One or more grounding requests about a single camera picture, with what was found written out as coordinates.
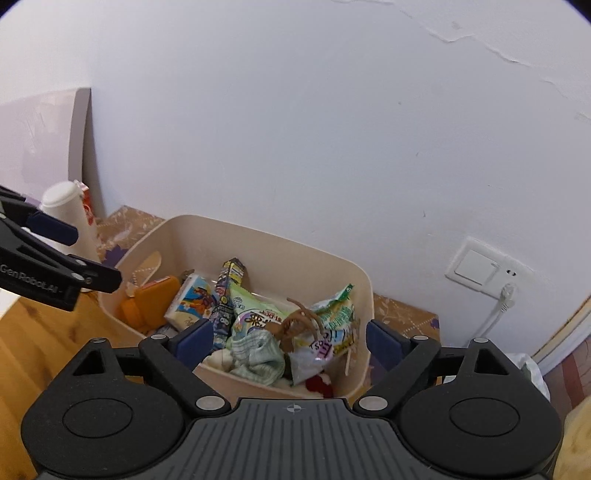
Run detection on tall blue cartoon box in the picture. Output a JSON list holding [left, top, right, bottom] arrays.
[[208, 257, 247, 349]]

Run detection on pale pink leaning board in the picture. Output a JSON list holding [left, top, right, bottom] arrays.
[[0, 87, 107, 222]]

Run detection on beige round object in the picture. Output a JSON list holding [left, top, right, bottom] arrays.
[[551, 401, 591, 480]]

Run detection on white lidded paper cup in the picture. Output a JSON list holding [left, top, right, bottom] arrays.
[[41, 181, 100, 264]]

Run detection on white packet with pink label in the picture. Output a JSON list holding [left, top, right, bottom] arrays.
[[291, 332, 335, 386]]

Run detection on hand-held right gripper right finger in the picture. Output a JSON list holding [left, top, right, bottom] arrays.
[[353, 319, 525, 415]]

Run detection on light wooden skirting strip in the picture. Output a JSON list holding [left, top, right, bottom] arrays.
[[531, 293, 591, 377]]

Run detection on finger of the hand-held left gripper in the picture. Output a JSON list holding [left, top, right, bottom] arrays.
[[0, 186, 79, 247], [0, 219, 123, 294]]

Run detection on red and white carton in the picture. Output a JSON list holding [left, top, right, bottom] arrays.
[[74, 182, 100, 232]]

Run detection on colourful cartoon tissue pack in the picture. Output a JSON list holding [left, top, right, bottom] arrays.
[[164, 273, 220, 330]]

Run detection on beige plastic storage bin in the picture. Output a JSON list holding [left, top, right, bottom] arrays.
[[97, 215, 375, 400]]

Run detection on green snack packet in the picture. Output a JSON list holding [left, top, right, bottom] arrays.
[[228, 281, 289, 342]]

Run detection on orange plastic item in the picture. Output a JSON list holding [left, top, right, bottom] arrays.
[[119, 275, 182, 335]]

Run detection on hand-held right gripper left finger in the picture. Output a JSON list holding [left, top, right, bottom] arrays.
[[67, 318, 232, 417]]

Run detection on white power plug cable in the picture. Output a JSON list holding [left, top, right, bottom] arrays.
[[471, 282, 518, 342]]

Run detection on red and white plush toy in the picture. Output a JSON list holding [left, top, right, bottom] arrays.
[[277, 371, 335, 398]]

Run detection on thin wooden stick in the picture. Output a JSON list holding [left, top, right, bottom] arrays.
[[344, 323, 358, 377]]

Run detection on white plastic bag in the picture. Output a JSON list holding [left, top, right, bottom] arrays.
[[510, 353, 552, 402]]

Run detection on white wall socket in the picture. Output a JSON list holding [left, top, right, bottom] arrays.
[[445, 235, 536, 298]]

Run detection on wooden desktop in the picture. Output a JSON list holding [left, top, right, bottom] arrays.
[[0, 286, 144, 480]]

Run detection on green and white packet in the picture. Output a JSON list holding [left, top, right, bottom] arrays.
[[309, 282, 361, 356]]

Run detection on light green checked cloth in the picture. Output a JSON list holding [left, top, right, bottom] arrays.
[[226, 330, 287, 384]]

